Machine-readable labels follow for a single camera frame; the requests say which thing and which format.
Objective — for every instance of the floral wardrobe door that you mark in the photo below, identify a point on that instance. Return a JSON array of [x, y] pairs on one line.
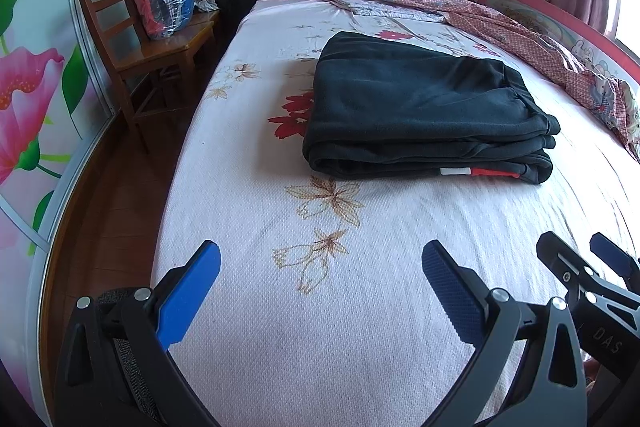
[[35, 107]]

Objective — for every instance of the red checked quilt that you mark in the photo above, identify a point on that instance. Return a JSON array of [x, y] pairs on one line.
[[500, 17]]

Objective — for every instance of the window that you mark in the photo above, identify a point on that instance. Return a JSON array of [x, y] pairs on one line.
[[627, 2]]

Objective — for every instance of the wooden chair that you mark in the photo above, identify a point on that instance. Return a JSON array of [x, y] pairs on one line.
[[150, 52]]

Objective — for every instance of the pink printed bed guard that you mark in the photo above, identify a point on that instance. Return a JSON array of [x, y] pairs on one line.
[[560, 24]]

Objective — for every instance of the dark navy sweatshirt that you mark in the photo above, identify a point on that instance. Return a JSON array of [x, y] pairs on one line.
[[410, 107]]

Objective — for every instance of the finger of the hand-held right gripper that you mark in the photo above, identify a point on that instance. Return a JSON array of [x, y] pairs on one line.
[[562, 262], [612, 254]]

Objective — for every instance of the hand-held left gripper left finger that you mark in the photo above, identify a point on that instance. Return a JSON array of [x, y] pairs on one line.
[[190, 292]]

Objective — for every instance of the bed with floral sheet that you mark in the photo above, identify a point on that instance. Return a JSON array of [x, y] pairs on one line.
[[375, 267]]

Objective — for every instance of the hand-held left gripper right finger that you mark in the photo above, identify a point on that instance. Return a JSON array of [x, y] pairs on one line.
[[450, 297]]

